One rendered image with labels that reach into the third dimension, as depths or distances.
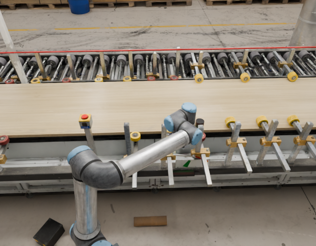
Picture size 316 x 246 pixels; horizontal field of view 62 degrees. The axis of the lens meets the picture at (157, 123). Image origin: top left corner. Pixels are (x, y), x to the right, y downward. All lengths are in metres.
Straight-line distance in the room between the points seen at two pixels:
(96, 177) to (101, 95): 1.42
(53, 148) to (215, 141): 1.33
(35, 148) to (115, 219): 0.98
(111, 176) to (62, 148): 1.21
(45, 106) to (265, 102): 1.93
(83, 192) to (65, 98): 1.34
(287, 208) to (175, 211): 1.09
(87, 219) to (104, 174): 0.43
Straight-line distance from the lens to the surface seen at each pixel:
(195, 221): 2.63
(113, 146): 2.20
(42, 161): 2.40
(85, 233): 1.60
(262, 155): 2.14
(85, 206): 1.41
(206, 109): 2.28
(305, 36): 5.53
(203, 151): 1.97
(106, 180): 1.13
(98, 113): 2.26
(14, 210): 2.99
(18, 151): 2.45
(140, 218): 2.53
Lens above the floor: 2.31
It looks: 42 degrees down
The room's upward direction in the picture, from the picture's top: straight up
